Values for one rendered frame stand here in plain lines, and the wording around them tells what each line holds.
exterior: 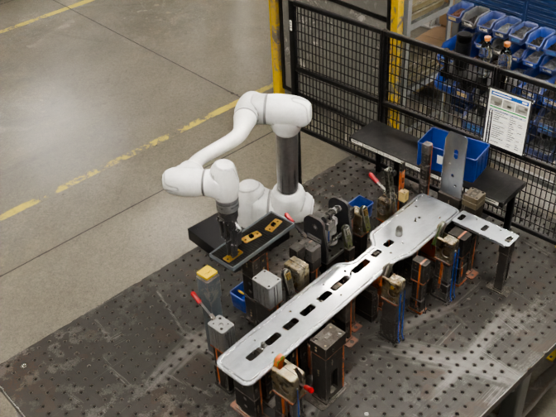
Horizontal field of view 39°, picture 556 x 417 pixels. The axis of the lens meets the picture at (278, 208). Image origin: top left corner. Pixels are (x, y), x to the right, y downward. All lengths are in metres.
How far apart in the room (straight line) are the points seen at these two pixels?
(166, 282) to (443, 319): 1.30
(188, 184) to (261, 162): 2.85
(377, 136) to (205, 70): 3.21
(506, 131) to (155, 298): 1.81
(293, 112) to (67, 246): 2.38
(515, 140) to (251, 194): 1.26
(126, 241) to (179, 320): 1.68
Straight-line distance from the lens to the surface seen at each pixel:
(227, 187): 2.89
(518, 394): 3.66
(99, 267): 5.03
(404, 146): 4.03
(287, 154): 3.49
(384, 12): 5.31
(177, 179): 2.93
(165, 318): 3.60
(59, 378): 3.48
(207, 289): 3.11
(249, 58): 7.19
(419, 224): 3.57
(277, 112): 3.32
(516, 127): 3.75
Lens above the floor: 3.23
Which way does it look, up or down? 38 degrees down
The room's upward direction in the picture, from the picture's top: 3 degrees counter-clockwise
